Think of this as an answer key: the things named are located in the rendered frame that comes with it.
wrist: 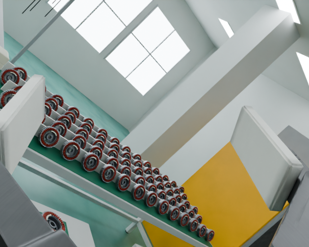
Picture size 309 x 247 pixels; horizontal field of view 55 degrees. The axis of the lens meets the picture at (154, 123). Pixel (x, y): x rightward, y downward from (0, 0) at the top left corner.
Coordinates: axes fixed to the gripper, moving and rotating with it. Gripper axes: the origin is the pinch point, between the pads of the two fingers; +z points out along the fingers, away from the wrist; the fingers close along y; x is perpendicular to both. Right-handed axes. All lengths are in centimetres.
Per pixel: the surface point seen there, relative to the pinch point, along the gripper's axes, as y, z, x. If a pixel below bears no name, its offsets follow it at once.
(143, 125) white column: 46, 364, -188
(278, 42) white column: 204, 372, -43
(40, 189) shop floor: -56, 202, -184
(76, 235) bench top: -10, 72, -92
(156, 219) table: 39, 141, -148
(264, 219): 170, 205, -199
